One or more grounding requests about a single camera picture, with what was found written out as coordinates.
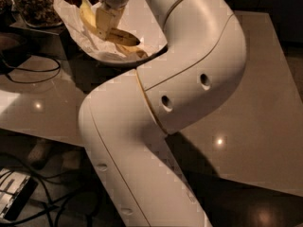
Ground dark round object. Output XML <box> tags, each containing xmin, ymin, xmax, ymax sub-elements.
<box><xmin>0</xmin><ymin>32</ymin><xmax>28</xmax><ymax>67</ymax></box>

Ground left light slipper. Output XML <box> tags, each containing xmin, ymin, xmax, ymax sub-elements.
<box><xmin>27</xmin><ymin>139</ymin><xmax>52</xmax><ymax>169</ymax></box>

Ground white paper napkin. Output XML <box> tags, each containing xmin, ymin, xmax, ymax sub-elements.
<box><xmin>51</xmin><ymin>0</ymin><xmax>159</xmax><ymax>63</ymax></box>

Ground black floor cables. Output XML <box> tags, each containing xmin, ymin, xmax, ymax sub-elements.
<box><xmin>0</xmin><ymin>151</ymin><xmax>105</xmax><ymax>227</ymax></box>

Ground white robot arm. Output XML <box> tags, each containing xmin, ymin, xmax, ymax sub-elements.
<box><xmin>79</xmin><ymin>0</ymin><xmax>246</xmax><ymax>227</ymax></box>

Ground black cable on table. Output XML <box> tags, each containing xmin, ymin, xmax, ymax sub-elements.
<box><xmin>0</xmin><ymin>52</ymin><xmax>62</xmax><ymax>85</ymax></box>

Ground spotted yellow banana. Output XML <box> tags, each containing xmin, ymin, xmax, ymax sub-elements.
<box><xmin>116</xmin><ymin>44</ymin><xmax>148</xmax><ymax>59</ymax></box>

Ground glass jar of nuts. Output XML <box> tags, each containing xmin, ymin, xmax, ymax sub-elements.
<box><xmin>13</xmin><ymin>0</ymin><xmax>62</xmax><ymax>28</ymax></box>

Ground white bowl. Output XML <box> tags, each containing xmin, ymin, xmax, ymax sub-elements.
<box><xmin>89</xmin><ymin>0</ymin><xmax>169</xmax><ymax>68</ymax></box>

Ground dark metal box stand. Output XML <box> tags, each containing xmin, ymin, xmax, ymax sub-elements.
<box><xmin>9</xmin><ymin>19</ymin><xmax>78</xmax><ymax>60</ymax></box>

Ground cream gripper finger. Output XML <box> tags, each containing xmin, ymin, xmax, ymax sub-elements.
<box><xmin>96</xmin><ymin>3</ymin><xmax>124</xmax><ymax>40</ymax></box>

